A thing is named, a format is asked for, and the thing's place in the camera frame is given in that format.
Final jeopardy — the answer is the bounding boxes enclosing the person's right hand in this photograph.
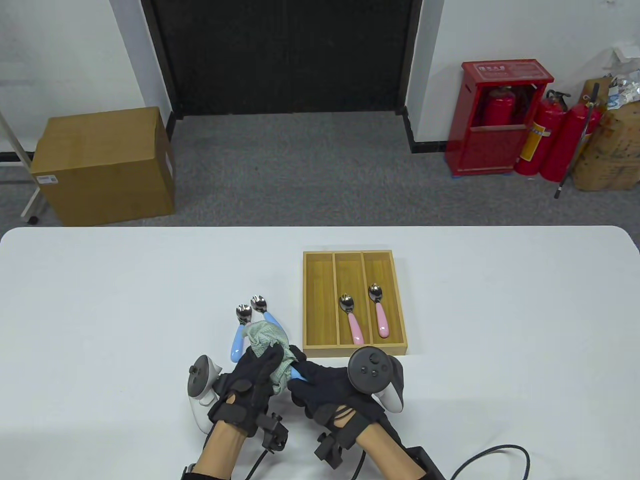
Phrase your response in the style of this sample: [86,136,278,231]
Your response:
[287,346,401,441]

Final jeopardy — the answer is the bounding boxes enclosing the person's left hand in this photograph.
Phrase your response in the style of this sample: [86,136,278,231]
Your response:
[207,344,286,438]

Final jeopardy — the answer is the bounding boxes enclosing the blue handled spoon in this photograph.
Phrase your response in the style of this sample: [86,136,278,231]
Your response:
[229,304,253,363]
[250,295,287,346]

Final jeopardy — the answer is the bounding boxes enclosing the green fish scale cleaning cloth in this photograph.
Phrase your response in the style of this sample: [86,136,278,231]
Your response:
[243,321,298,396]

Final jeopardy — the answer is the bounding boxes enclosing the pink spoon being wiped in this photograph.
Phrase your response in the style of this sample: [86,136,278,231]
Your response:
[338,294,367,346]

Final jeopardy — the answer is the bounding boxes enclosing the pink spoon compartment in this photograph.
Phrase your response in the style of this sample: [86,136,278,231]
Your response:
[367,283,392,339]

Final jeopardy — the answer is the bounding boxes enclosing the person's right forearm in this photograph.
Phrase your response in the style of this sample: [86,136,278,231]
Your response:
[357,425,426,480]

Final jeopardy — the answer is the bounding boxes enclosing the wooden cutlery tray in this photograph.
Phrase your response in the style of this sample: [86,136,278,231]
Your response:
[302,250,408,359]

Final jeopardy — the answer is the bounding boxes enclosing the brown cardboard box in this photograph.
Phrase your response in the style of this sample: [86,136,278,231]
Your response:
[29,106,177,227]

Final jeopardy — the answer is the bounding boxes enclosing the white wheeled stand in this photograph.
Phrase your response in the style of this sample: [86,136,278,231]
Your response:
[0,107,42,225]

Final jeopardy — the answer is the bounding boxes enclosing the red fire extinguisher cabinet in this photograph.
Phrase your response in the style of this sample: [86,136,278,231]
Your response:
[445,60,555,177]

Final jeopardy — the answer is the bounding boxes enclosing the black rod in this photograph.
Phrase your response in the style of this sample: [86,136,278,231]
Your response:
[554,82,601,199]

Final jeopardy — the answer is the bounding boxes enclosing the red extinguisher with yellow label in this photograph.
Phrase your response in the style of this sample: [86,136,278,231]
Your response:
[514,90,571,177]

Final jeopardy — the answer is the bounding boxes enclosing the red fire extinguisher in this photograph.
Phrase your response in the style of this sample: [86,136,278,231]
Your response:
[540,102,603,183]
[482,86,517,127]

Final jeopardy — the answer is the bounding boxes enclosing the printed worn cardboard box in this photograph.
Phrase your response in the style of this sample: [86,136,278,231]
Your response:
[572,75,640,192]

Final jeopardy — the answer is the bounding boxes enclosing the crumpled silver foil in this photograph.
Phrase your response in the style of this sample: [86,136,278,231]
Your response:
[606,70,640,110]

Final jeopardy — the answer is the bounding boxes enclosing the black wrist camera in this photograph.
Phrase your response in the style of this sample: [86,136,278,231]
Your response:
[257,412,290,453]
[314,432,353,470]

